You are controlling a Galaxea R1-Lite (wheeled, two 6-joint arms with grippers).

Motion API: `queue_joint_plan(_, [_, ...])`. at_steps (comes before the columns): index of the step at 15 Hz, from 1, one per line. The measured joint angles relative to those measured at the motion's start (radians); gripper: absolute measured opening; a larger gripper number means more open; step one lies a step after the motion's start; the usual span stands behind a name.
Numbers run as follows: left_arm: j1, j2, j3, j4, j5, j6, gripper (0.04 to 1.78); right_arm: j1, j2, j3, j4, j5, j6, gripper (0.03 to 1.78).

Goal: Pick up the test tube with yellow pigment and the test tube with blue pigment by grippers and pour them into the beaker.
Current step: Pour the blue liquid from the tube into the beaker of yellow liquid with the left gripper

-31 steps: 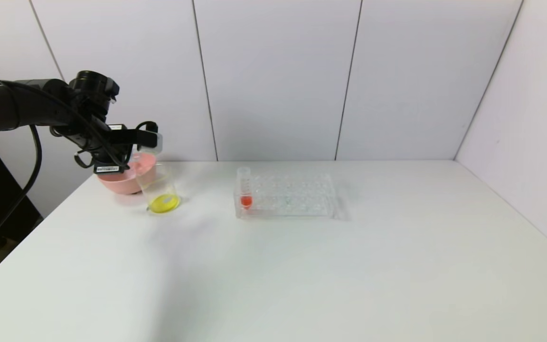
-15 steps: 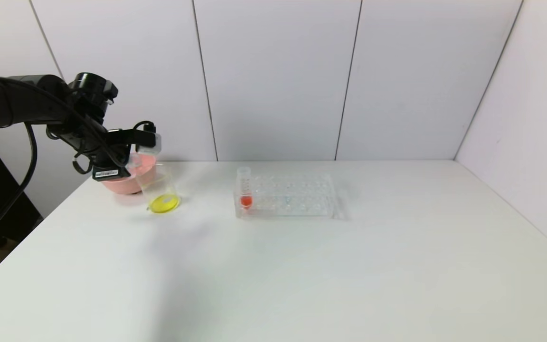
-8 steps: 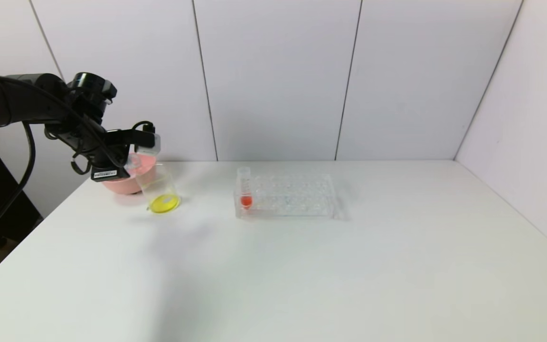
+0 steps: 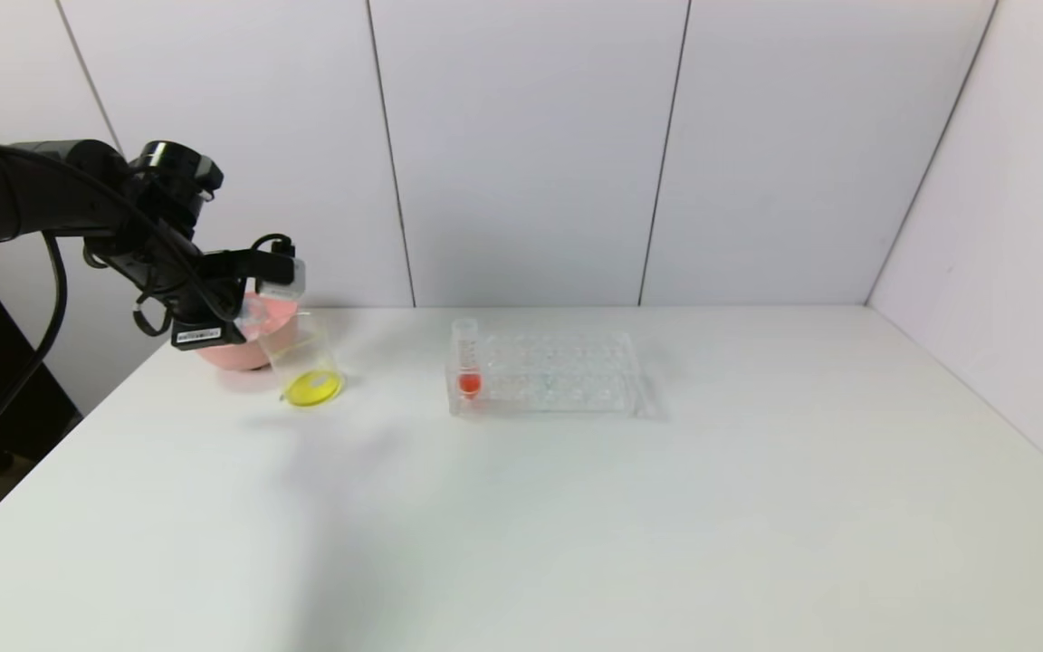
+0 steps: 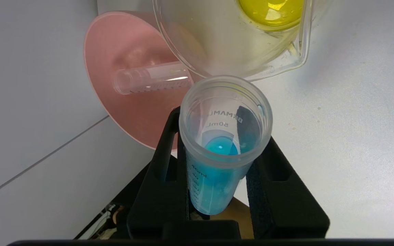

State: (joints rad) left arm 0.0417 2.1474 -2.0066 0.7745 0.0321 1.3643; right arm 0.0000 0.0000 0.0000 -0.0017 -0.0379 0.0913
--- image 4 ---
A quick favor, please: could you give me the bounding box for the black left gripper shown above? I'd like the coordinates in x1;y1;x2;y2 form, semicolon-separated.
166;284;263;352

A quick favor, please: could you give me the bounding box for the test tube with blue liquid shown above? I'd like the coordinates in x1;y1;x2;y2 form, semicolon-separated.
234;297;276;334

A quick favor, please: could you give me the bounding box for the clear glass beaker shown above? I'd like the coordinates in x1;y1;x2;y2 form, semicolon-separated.
259;311;346;408

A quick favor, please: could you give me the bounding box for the test tube with red liquid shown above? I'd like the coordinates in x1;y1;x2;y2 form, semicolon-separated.
452;319;484;399

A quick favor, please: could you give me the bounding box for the clear acrylic test tube rack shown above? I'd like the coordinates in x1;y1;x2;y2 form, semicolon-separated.
446;328;640;417

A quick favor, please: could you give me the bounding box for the pink bowl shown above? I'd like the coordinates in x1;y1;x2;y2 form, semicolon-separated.
198;294;301;372

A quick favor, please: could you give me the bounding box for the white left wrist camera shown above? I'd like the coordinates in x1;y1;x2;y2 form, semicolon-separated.
254;259;308;301

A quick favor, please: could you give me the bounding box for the thin black cable white label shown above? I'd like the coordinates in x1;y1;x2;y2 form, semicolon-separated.
132;288;177;339

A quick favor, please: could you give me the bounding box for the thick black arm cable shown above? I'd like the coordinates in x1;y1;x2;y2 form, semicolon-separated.
0;231;68;467

